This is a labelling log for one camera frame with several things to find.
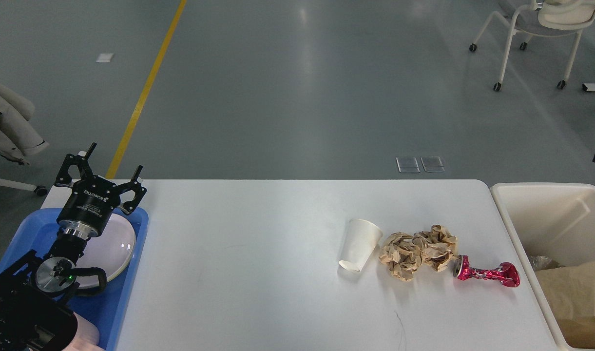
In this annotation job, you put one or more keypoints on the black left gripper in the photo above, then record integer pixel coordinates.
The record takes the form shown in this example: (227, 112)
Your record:
(88, 204)

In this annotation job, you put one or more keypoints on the pink plate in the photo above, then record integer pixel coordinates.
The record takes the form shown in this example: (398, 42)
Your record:
(113, 249)

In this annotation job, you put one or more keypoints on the foil bag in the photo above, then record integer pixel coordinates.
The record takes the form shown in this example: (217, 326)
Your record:
(540, 262)

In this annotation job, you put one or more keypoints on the brown paper bag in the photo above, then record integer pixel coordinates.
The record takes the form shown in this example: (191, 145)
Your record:
(570, 292)

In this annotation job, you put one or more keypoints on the pink mug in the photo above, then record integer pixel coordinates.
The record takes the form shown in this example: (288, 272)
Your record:
(86, 336)

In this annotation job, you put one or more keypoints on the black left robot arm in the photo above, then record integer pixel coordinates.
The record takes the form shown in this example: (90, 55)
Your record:
(35, 291)

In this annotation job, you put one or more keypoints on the white chair with jacket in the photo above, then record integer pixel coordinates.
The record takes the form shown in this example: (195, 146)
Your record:
(38, 190)

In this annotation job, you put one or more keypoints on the cream plastic bin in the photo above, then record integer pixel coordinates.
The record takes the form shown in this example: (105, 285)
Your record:
(556, 220)

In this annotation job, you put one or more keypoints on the blue plastic tray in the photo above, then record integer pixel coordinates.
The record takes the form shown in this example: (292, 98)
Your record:
(106, 310)

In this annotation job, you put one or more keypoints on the light green plate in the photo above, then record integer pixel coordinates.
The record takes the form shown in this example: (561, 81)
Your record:
(113, 278)

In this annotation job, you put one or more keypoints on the white paper on floor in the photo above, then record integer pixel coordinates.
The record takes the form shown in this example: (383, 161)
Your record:
(104, 57)

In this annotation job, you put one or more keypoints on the white rolling chair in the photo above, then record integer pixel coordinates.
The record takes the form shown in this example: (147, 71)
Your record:
(540, 18)

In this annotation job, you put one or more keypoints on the crushed red can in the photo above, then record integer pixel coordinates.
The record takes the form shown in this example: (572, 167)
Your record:
(505, 273)

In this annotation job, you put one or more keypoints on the floor outlet plate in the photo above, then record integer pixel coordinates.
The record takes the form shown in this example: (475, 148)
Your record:
(407, 165)
(432, 164)

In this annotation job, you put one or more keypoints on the crumpled brown paper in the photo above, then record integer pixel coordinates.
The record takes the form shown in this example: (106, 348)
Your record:
(403, 254)

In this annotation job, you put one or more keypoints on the lying white paper cup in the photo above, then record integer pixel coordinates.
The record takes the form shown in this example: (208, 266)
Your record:
(361, 238)

